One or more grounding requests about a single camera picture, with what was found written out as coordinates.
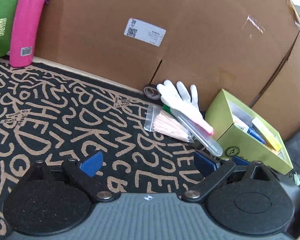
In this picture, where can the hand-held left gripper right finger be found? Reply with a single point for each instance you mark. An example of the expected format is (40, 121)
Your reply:
(205, 162)

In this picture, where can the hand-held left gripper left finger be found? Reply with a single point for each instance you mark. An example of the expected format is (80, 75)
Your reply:
(91, 163)

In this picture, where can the lime green box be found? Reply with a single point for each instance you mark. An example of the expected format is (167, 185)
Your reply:
(240, 142)

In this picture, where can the orange white box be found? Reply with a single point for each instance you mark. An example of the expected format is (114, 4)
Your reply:
(240, 125)

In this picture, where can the blue box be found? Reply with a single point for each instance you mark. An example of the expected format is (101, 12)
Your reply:
(256, 135)

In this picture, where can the yellow box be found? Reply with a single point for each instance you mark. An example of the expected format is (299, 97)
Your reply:
(270, 136)

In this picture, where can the clear plastic container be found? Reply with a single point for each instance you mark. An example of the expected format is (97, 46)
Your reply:
(205, 142)

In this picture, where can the black lettered mat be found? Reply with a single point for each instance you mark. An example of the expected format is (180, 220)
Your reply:
(65, 120)

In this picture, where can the bag of toothpicks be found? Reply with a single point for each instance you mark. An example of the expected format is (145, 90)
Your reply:
(168, 126)

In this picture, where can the small green item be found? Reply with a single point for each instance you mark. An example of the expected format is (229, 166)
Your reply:
(166, 108)

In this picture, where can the white glove pink cuff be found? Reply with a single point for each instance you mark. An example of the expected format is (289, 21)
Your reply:
(180, 97)

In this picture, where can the brown tape roll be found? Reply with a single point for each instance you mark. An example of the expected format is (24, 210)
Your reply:
(151, 92)

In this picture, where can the large cardboard box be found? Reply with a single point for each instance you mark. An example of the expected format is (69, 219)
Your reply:
(202, 42)

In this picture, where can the white shipping label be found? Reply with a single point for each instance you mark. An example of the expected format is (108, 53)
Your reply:
(145, 31)

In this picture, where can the pink thermos bottle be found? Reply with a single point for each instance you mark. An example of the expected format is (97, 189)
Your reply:
(27, 25)

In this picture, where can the green tote bag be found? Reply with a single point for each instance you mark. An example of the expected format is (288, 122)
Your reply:
(2, 5)

